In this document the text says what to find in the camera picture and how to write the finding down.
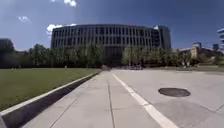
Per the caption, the low concrete kerb wall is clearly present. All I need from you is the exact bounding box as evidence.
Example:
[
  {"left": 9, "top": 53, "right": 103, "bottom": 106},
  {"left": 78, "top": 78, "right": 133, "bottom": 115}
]
[{"left": 0, "top": 69, "right": 102, "bottom": 128}]

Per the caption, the large curved glass building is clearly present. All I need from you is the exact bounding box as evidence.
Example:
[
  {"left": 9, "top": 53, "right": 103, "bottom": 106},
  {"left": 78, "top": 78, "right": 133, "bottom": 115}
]
[{"left": 50, "top": 23, "right": 172, "bottom": 66}]

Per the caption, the pale building with windows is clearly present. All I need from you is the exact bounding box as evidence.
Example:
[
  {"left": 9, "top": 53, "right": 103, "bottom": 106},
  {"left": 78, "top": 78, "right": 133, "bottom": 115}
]
[{"left": 216, "top": 27, "right": 224, "bottom": 53}]

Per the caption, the low tan building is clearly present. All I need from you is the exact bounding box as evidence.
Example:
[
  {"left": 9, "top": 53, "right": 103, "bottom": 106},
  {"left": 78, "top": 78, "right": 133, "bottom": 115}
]
[{"left": 173, "top": 41, "right": 221, "bottom": 60}]

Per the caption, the dark round manhole cover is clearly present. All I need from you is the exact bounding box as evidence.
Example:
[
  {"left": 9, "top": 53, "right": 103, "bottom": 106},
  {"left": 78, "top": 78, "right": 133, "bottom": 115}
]
[{"left": 157, "top": 87, "right": 192, "bottom": 98}]

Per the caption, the row of green trees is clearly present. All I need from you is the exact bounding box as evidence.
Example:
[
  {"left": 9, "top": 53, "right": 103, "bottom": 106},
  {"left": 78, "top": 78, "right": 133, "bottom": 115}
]
[{"left": 0, "top": 37, "right": 224, "bottom": 70}]

